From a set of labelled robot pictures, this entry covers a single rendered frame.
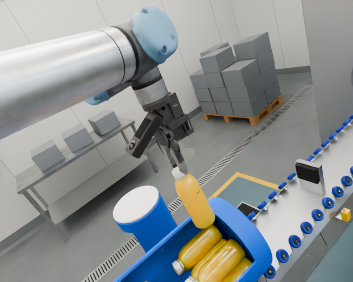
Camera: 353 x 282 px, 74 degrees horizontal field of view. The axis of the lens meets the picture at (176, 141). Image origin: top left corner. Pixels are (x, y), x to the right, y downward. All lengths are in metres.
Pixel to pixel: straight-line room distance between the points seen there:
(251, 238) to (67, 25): 3.80
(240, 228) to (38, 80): 0.65
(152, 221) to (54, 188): 2.99
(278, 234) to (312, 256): 0.13
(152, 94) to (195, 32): 4.67
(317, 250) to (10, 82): 1.07
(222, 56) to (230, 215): 3.31
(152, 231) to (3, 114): 1.14
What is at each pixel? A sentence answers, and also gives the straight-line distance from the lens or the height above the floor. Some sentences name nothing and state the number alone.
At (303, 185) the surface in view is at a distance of 1.23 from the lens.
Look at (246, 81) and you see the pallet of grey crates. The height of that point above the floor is 0.71.
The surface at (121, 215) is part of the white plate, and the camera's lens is 1.35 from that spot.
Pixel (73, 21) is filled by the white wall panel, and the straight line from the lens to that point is 4.13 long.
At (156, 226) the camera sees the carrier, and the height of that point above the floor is 0.92.
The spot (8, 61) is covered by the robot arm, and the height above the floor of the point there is 1.80.
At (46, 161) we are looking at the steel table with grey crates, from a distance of 3.24.
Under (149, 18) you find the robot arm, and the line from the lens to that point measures 0.36.
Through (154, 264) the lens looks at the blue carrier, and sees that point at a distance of 0.94.
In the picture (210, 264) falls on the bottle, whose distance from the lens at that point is 0.80.
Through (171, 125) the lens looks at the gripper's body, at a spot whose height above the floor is 1.58.
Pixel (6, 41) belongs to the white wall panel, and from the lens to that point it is 3.96.
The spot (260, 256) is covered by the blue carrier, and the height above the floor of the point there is 1.12.
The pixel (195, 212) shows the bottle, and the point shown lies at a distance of 0.68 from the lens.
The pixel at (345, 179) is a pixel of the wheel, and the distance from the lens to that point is 1.21.
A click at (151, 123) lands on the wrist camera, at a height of 1.61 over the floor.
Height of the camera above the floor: 1.77
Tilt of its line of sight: 24 degrees down
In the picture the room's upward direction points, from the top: 24 degrees counter-clockwise
